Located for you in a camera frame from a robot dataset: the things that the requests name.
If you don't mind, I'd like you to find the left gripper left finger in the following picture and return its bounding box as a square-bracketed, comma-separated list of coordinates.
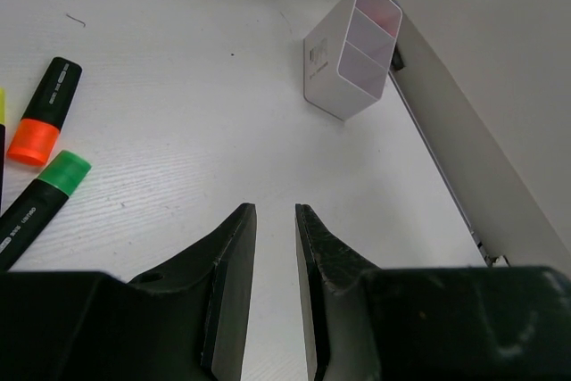
[127, 203, 257, 380]

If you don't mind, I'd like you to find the green highlighter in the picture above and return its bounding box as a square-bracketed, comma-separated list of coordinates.
[1, 151, 91, 271]

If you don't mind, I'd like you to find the white divided pen holder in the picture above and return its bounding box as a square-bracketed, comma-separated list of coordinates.
[303, 0, 402, 120]

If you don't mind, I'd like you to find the yellow highlighter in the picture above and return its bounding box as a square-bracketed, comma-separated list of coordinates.
[0, 87, 6, 211]

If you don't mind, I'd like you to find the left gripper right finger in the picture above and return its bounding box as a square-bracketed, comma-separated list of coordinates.
[295, 203, 381, 380]

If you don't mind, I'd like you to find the orange highlighter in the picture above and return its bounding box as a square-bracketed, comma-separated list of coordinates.
[6, 57, 82, 167]

